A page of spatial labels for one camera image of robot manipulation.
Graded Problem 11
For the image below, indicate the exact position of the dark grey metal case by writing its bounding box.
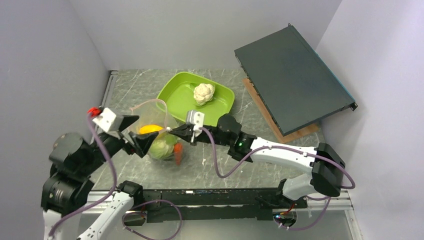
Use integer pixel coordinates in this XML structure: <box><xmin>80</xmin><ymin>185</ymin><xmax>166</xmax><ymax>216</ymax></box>
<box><xmin>234</xmin><ymin>24</ymin><xmax>358</xmax><ymax>135</ymax></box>

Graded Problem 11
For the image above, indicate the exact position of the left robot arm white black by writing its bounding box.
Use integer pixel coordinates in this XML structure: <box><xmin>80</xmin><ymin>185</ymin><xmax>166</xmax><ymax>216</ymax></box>
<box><xmin>40</xmin><ymin>115</ymin><xmax>160</xmax><ymax>240</ymax></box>

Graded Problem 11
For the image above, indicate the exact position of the green toy cabbage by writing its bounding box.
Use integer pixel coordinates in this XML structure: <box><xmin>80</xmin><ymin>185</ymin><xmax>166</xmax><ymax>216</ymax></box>
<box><xmin>148</xmin><ymin>132</ymin><xmax>178</xmax><ymax>160</ymax></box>

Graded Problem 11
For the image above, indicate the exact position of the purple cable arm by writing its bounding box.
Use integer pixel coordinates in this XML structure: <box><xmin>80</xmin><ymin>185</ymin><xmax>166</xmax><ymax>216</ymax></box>
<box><xmin>198</xmin><ymin>127</ymin><xmax>356</xmax><ymax>232</ymax></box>
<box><xmin>47</xmin><ymin>112</ymin><xmax>183</xmax><ymax>240</ymax></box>

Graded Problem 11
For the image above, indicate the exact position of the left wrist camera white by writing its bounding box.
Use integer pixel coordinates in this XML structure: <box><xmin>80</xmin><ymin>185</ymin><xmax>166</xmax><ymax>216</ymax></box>
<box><xmin>87</xmin><ymin>107</ymin><xmax>121</xmax><ymax>133</ymax></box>

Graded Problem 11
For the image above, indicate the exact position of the white toy cauliflower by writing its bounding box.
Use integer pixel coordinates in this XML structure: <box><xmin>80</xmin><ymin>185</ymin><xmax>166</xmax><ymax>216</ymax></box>
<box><xmin>193</xmin><ymin>83</ymin><xmax>215</xmax><ymax>106</ymax></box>

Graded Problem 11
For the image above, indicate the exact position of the green plastic tray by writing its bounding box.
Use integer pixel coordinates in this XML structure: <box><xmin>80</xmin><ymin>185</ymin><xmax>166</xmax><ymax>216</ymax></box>
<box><xmin>157</xmin><ymin>71</ymin><xmax>235</xmax><ymax>126</ymax></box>

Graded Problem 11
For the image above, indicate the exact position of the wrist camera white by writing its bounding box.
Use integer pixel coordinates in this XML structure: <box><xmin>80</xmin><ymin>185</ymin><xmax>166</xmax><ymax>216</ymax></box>
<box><xmin>87</xmin><ymin>107</ymin><xmax>121</xmax><ymax>133</ymax></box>
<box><xmin>185</xmin><ymin>110</ymin><xmax>205</xmax><ymax>134</ymax></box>

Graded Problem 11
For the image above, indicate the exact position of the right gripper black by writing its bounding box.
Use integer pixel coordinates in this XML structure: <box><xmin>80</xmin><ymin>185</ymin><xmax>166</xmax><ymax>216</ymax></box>
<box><xmin>169</xmin><ymin>123</ymin><xmax>232</xmax><ymax>147</ymax></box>

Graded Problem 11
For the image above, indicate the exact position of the wooden board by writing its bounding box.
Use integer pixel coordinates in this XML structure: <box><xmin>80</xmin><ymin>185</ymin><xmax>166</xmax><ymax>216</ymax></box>
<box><xmin>241</xmin><ymin>78</ymin><xmax>319</xmax><ymax>144</ymax></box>

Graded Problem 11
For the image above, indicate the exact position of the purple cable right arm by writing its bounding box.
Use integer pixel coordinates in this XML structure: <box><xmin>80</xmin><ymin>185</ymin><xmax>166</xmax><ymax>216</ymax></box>
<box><xmin>198</xmin><ymin>127</ymin><xmax>356</xmax><ymax>232</ymax></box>

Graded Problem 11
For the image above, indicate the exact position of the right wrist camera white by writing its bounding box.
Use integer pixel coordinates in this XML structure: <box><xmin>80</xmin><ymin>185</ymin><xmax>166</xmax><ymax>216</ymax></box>
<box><xmin>185</xmin><ymin>110</ymin><xmax>205</xmax><ymax>134</ymax></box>

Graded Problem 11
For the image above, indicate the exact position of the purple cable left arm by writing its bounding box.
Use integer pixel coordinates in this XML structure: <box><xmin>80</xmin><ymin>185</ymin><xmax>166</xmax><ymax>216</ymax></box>
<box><xmin>47</xmin><ymin>112</ymin><xmax>183</xmax><ymax>240</ymax></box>

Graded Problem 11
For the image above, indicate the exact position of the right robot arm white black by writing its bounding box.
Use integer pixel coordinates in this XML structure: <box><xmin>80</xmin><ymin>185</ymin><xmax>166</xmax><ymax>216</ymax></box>
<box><xmin>169</xmin><ymin>110</ymin><xmax>346</xmax><ymax>208</ymax></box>

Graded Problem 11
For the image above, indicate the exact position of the clear zip top bag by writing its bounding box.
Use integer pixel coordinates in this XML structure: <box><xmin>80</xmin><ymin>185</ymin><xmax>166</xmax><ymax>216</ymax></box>
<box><xmin>129</xmin><ymin>98</ymin><xmax>184</xmax><ymax>166</ymax></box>

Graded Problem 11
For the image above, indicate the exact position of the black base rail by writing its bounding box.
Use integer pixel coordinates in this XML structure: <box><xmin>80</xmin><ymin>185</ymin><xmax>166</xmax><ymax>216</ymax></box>
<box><xmin>110</xmin><ymin>187</ymin><xmax>309</xmax><ymax>223</ymax></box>

